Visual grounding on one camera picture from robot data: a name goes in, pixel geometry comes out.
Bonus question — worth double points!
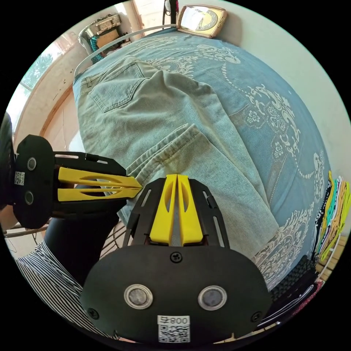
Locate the person's left hand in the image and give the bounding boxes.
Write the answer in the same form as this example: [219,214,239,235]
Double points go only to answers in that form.
[0,204,21,231]

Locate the pile of clothes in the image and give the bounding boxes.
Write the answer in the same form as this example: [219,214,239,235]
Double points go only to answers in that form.
[312,170,351,261]

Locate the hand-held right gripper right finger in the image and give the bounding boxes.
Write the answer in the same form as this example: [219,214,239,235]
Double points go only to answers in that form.
[177,174,204,245]

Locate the person's body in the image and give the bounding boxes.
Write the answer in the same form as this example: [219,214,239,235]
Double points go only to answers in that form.
[16,212,122,342]

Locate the gold framed mirror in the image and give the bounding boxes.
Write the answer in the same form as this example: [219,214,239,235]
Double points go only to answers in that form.
[176,4,228,39]

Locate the black knitted cloth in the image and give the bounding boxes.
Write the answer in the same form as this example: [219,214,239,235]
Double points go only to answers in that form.
[257,254,328,331]

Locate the light blue jeans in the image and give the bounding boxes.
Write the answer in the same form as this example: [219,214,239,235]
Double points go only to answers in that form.
[72,54,280,259]

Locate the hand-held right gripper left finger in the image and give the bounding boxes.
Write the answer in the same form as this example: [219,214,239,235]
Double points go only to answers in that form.
[149,174,178,244]

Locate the bed with blue printed sheet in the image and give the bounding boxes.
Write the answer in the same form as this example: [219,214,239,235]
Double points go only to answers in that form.
[72,24,334,292]

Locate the window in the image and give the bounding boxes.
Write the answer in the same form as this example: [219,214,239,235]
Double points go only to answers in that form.
[19,50,57,95]

